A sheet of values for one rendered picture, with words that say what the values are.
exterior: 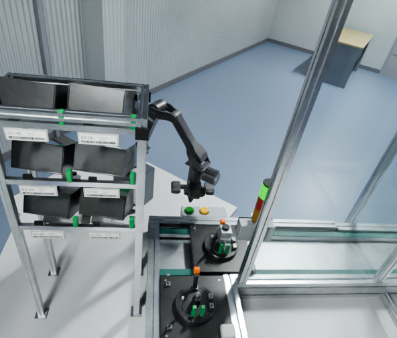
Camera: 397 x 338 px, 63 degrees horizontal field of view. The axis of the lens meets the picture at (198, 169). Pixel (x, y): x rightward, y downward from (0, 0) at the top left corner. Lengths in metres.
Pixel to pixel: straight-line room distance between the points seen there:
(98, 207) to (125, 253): 0.52
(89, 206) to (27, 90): 0.36
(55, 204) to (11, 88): 0.34
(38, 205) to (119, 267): 0.53
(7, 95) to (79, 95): 0.15
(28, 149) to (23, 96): 0.15
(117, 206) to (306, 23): 7.73
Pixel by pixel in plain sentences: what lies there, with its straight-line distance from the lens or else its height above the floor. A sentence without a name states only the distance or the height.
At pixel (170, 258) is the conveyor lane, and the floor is 0.92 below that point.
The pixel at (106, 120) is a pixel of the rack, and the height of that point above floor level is 1.65.
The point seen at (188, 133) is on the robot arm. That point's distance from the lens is 1.27.
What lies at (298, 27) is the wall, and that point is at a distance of 8.45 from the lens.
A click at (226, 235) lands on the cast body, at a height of 1.07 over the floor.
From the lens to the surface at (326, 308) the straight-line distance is 1.50.
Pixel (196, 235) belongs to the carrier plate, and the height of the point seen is 0.97.
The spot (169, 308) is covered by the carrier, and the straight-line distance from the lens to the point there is 1.19.
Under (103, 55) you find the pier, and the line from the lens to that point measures 3.55.
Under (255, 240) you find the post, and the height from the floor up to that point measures 1.21.
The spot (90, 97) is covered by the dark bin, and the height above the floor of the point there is 1.67.
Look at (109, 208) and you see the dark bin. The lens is 0.97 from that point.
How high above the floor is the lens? 2.01
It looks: 36 degrees down
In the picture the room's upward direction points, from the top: 9 degrees clockwise
